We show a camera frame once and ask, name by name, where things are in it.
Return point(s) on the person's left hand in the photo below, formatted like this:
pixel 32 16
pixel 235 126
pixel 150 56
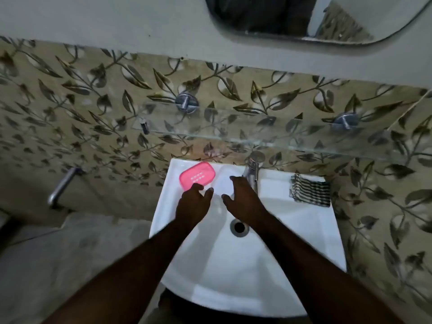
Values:
pixel 192 207

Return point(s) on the person's left forearm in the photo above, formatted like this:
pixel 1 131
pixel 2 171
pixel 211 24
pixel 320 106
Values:
pixel 128 280

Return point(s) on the metal sink drain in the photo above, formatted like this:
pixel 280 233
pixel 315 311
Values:
pixel 239 227

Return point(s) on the chrome faucet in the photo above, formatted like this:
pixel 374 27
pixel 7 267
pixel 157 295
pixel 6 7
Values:
pixel 253 165

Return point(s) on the white sink basin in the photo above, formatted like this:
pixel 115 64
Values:
pixel 236 266

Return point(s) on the chrome wall tap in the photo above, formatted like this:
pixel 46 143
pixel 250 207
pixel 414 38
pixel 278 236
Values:
pixel 62 187

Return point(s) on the glass shelf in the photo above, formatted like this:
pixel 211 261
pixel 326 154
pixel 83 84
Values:
pixel 270 131

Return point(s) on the person's right forearm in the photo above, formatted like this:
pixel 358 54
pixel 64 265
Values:
pixel 314 276

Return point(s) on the pink soap dish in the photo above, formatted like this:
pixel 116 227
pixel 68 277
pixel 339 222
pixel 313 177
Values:
pixel 197 175

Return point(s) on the rounded wall mirror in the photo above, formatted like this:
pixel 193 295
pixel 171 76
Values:
pixel 270 16

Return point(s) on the person's right hand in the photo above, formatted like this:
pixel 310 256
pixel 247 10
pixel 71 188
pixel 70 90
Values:
pixel 244 202

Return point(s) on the checkered cleaning cloth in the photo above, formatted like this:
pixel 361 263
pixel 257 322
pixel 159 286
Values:
pixel 310 190

